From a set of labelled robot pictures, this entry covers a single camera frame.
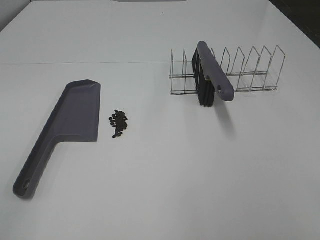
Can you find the purple brush black bristles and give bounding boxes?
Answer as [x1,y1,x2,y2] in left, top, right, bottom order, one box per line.
[191,41,235,107]

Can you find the chrome wire dish rack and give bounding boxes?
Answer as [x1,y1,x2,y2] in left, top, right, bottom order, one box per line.
[169,45,286,96]

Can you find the pile of coffee beans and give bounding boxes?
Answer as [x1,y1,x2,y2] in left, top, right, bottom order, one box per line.
[109,109,128,139]

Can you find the purple plastic dustpan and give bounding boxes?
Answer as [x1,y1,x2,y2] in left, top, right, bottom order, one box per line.
[13,79,101,200]

